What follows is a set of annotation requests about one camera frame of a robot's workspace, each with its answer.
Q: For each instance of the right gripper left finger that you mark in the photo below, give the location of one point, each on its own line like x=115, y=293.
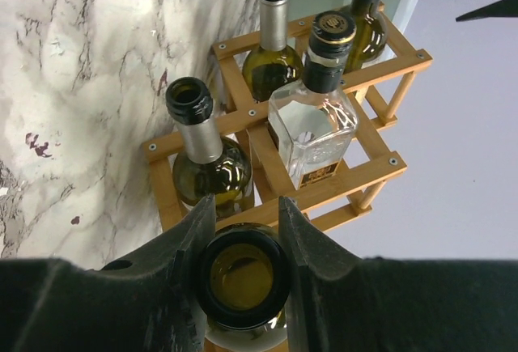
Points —
x=143, y=301

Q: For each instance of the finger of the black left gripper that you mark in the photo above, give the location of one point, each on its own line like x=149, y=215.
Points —
x=499, y=9

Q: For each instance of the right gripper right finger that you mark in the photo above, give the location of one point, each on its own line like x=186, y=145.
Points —
x=403, y=305

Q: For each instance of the green bottle silver capsule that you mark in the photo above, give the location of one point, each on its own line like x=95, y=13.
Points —
x=242, y=284

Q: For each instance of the dark green wine bottle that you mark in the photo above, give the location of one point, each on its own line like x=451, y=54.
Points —
x=371, y=34

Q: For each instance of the green wine bottle white label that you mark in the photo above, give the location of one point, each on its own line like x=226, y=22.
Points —
x=210, y=163

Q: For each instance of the clear square liquor bottle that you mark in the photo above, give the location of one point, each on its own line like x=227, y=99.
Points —
x=311, y=119

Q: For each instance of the green wine bottle brown label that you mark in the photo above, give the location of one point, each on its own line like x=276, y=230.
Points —
x=273, y=63

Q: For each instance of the wooden wine rack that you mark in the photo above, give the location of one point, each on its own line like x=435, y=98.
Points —
x=375, y=94

